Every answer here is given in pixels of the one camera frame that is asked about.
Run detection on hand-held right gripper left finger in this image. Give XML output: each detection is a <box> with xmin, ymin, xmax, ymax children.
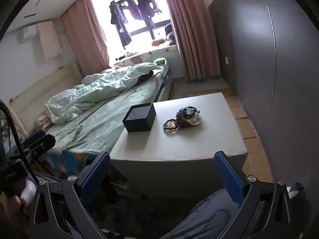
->
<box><xmin>30</xmin><ymin>151</ymin><xmax>111</xmax><ymax>239</ymax></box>

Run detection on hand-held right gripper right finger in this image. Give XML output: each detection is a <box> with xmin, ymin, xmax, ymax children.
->
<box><xmin>213</xmin><ymin>151</ymin><xmax>303</xmax><ymax>239</ymax></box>

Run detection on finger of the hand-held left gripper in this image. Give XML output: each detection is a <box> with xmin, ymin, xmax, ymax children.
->
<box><xmin>24</xmin><ymin>130</ymin><xmax>56</xmax><ymax>156</ymax></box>

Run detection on black jewelry box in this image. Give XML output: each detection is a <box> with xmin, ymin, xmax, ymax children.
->
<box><xmin>122</xmin><ymin>102</ymin><xmax>157</xmax><ymax>133</ymax></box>

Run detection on dark blue bead bracelet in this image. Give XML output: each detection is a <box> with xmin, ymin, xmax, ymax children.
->
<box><xmin>163</xmin><ymin>118</ymin><xmax>180</xmax><ymax>131</ymax></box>

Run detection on person's left hand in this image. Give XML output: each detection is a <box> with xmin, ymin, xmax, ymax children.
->
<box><xmin>0</xmin><ymin>179</ymin><xmax>35</xmax><ymax>229</ymax></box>

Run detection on cardboard sheets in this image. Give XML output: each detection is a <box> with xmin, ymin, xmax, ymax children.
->
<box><xmin>223</xmin><ymin>92</ymin><xmax>273</xmax><ymax>182</ymax></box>

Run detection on white table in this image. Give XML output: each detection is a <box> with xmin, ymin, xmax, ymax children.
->
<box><xmin>110</xmin><ymin>92</ymin><xmax>248</xmax><ymax>198</ymax></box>

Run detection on person's leg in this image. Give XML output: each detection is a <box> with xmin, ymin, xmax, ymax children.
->
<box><xmin>159</xmin><ymin>188</ymin><xmax>252</xmax><ymax>239</ymax></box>

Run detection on beige headboard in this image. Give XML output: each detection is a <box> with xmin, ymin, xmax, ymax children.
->
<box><xmin>0</xmin><ymin>61</ymin><xmax>84</xmax><ymax>135</ymax></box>

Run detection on light green quilt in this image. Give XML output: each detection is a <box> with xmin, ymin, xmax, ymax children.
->
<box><xmin>45</xmin><ymin>62</ymin><xmax>165</xmax><ymax>125</ymax></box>

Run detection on white pouch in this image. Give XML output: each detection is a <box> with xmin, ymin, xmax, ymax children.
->
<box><xmin>186</xmin><ymin>112</ymin><xmax>202</xmax><ymax>125</ymax></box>

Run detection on bed with green sheet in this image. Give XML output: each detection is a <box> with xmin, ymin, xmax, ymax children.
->
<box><xmin>32</xmin><ymin>62</ymin><xmax>173</xmax><ymax>177</ymax></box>

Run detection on dark grey cloth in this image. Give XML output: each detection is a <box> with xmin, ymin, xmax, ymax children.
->
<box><xmin>287</xmin><ymin>182</ymin><xmax>307</xmax><ymax>205</ymax></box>

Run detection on light green printed pillow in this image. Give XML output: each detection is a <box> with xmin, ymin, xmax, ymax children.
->
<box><xmin>82</xmin><ymin>73</ymin><xmax>102</xmax><ymax>84</ymax></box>

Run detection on beige hanging towel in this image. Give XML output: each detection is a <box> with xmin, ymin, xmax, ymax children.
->
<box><xmin>37</xmin><ymin>21</ymin><xmax>62</xmax><ymax>60</ymax></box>

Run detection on black garment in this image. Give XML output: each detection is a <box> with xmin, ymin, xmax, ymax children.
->
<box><xmin>138</xmin><ymin>70</ymin><xmax>154</xmax><ymax>82</ymax></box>

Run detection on white air conditioner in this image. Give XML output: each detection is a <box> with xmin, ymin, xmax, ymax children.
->
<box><xmin>21</xmin><ymin>24</ymin><xmax>40</xmax><ymax>43</ymax></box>

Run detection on pink curtain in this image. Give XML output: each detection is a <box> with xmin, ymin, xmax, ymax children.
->
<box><xmin>62</xmin><ymin>0</ymin><xmax>110</xmax><ymax>76</ymax></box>
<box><xmin>158</xmin><ymin>0</ymin><xmax>221</xmax><ymax>81</ymax></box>

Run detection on pile of small clothes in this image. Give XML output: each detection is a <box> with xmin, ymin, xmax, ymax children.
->
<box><xmin>116</xmin><ymin>52</ymin><xmax>139</xmax><ymax>60</ymax></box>

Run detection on printed window seat cushion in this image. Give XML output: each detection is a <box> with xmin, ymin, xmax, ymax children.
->
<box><xmin>115</xmin><ymin>43</ymin><xmax>178</xmax><ymax>68</ymax></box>

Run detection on grey wardrobe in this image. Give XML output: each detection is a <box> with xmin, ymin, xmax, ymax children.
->
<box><xmin>208</xmin><ymin>0</ymin><xmax>319</xmax><ymax>205</ymax></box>

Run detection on dark hanging jacket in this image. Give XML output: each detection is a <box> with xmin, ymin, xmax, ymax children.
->
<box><xmin>110</xmin><ymin>1</ymin><xmax>132</xmax><ymax>47</ymax></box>

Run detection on dark blue pillow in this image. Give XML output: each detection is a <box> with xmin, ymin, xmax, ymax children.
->
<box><xmin>164</xmin><ymin>23</ymin><xmax>177</xmax><ymax>46</ymax></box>

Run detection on dark hanging garment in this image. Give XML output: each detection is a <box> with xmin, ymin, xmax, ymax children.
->
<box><xmin>126</xmin><ymin>0</ymin><xmax>147</xmax><ymax>22</ymax></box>
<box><xmin>146</xmin><ymin>0</ymin><xmax>162</xmax><ymax>26</ymax></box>

